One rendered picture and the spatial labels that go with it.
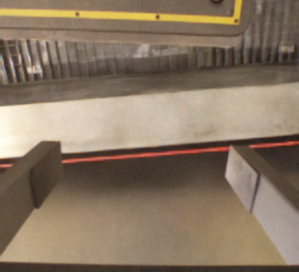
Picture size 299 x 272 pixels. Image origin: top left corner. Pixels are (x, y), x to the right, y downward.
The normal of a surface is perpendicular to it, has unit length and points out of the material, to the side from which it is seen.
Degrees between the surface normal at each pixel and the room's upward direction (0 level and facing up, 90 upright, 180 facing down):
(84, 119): 1
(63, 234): 67
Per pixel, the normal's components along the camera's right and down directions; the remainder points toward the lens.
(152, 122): 0.04, 0.25
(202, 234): -0.07, -0.77
